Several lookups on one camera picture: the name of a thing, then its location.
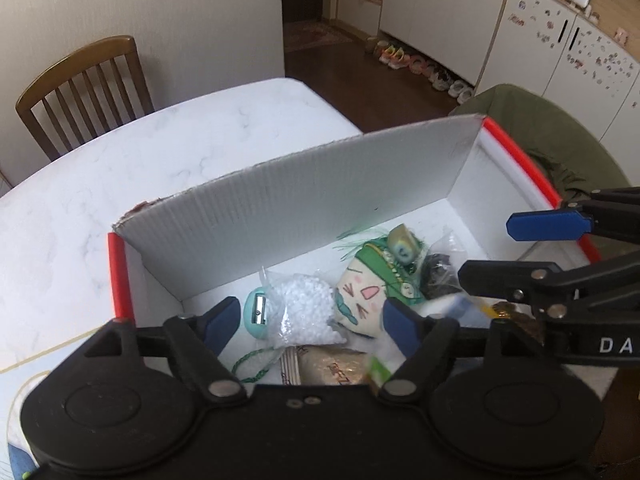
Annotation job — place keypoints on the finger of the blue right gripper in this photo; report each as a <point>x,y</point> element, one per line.
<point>504,280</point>
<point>560,224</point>

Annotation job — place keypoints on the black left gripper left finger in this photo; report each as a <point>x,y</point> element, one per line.
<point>219,324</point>

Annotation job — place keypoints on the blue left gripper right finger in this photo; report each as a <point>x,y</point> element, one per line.
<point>403,325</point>

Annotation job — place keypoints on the white navy tissue pack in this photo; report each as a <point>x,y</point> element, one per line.
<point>470,336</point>

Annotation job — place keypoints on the teal pencil sharpener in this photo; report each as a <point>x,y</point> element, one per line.
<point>255,314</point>

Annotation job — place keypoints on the cartoon face plush pouch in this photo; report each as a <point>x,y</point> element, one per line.
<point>362,302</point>

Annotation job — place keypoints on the black beads plastic bag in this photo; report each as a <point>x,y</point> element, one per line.
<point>439,268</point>

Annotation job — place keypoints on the green snack packet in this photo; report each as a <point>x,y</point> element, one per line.
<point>402,248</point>

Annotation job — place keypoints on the white beads plastic bag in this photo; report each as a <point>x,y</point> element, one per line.
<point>299,311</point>

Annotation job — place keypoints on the brown foil snack packet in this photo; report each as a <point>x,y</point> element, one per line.
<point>322,366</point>

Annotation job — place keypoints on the green jacket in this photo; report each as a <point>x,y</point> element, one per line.
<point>568,155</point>

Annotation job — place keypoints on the red white cardboard box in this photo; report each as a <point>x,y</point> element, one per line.
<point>297,212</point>

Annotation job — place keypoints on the white tall cabinet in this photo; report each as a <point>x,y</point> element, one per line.
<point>552,48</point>

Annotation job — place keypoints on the row of shoes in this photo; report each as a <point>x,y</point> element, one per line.
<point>397,57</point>

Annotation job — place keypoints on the brown wooden chair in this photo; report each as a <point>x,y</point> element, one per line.
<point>90,92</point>

